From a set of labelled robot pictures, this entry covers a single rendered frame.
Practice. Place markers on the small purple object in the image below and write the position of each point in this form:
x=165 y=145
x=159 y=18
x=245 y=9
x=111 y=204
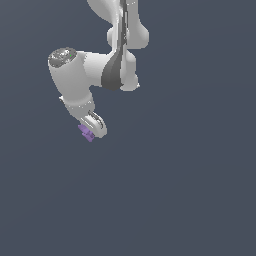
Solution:
x=86 y=132

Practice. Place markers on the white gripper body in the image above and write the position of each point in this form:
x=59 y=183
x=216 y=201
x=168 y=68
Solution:
x=94 y=124

